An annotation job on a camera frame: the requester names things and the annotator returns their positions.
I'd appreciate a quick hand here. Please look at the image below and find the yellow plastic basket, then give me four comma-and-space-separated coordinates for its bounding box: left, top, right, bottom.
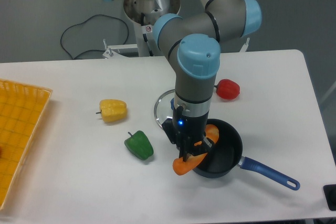
1, 79, 53, 209

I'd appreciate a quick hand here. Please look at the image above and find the long orange toy bread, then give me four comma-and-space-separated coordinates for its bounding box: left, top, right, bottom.
172, 124, 219, 176

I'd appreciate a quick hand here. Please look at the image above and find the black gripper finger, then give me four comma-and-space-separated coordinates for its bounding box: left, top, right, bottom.
201, 136, 213, 152
181, 142, 192, 162

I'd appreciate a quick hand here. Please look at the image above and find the dark pot blue handle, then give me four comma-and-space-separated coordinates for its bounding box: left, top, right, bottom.
193, 119, 300, 190

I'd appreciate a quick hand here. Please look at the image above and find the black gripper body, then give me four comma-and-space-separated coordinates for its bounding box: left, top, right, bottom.
162, 106, 208, 153

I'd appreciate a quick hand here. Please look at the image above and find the black cable on floor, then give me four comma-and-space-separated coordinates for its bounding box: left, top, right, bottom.
60, 14, 130, 60

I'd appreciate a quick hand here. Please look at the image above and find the glass lid blue knob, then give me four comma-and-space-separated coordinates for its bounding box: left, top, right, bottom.
153, 89, 175, 129

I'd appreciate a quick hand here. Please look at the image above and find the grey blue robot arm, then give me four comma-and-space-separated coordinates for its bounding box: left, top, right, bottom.
132, 0, 262, 161

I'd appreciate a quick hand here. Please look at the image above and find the green toy bell pepper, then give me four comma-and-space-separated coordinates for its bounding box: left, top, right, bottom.
124, 131, 154, 161

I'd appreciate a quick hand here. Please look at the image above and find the yellow toy bell pepper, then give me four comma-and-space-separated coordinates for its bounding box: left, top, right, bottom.
97, 99, 128, 123

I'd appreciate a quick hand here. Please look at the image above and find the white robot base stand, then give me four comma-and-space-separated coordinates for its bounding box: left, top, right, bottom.
102, 0, 250, 59

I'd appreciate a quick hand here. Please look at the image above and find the black device at table edge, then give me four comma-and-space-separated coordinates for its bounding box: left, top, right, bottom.
323, 184, 336, 211

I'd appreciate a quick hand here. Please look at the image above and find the red toy bell pepper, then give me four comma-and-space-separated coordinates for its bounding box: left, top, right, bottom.
215, 79, 240, 100

